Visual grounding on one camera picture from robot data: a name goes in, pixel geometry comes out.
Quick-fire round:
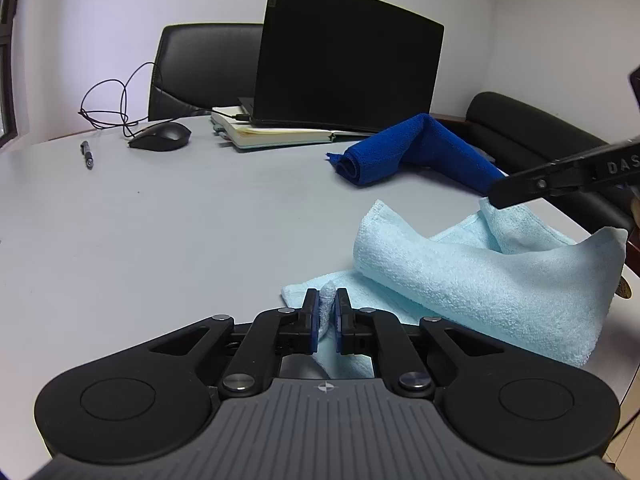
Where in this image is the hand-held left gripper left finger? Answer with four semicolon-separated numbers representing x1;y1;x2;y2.
135;287;321;398

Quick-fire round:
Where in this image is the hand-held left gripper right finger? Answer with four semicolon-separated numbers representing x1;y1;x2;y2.
336;287;507;400

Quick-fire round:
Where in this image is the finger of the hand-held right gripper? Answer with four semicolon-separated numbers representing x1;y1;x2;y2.
487;149;599;210

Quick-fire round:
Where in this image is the light blue towel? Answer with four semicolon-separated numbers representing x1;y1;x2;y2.
281;199;628;380

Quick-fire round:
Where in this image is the dark blue towel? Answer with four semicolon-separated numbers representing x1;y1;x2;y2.
326;113;507;196

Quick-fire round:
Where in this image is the black leather sofa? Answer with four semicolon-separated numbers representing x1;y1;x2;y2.
465;91;640;234

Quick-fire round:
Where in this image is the white notebook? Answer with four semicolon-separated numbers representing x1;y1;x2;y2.
210;106;375;151

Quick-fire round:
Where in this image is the black laptop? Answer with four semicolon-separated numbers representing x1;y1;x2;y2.
238;0;445;134

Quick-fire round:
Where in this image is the black computer mouse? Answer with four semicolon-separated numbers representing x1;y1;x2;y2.
128;121;192;151

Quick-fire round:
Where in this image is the black office chair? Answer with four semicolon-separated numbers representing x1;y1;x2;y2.
148;23;264;122

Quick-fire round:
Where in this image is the black laptop plug cable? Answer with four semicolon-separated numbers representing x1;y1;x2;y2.
197;106;249;122

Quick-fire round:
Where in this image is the black mouse cable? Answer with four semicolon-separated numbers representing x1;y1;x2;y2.
78;62;166;139

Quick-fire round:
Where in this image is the dark window frame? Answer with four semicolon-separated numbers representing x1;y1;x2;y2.
0;0;22;149

